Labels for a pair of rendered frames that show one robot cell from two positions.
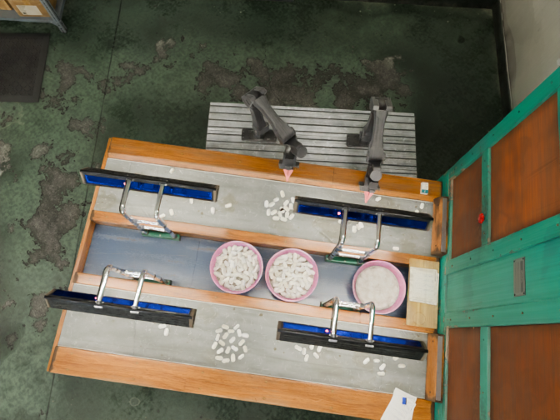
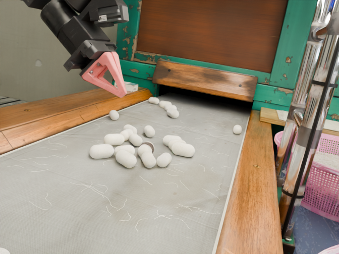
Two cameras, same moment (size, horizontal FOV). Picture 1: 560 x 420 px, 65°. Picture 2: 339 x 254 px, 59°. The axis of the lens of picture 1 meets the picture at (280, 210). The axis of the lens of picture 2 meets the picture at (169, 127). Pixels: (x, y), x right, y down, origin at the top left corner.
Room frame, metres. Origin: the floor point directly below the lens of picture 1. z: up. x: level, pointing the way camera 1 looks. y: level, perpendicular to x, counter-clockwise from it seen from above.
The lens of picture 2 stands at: (0.50, 0.07, 0.92)
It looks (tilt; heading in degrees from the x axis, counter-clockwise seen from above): 16 degrees down; 281
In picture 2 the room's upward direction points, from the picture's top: 9 degrees clockwise
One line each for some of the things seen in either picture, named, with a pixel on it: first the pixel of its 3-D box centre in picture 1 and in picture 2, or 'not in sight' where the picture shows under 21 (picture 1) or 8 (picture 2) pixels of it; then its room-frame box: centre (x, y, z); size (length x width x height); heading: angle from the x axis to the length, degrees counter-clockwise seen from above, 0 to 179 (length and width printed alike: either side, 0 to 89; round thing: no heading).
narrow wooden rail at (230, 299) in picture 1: (254, 303); not in sight; (0.15, 0.09, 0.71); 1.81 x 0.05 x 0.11; 86
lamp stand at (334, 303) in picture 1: (344, 322); not in sight; (0.09, -0.34, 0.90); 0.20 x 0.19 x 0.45; 86
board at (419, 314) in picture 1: (422, 292); (326, 126); (0.26, -0.74, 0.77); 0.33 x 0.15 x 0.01; 176
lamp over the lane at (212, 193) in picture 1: (149, 182); not in sight; (0.62, 0.60, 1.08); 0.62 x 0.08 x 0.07; 86
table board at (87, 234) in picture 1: (87, 248); not in sight; (0.37, 1.00, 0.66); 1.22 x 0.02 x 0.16; 176
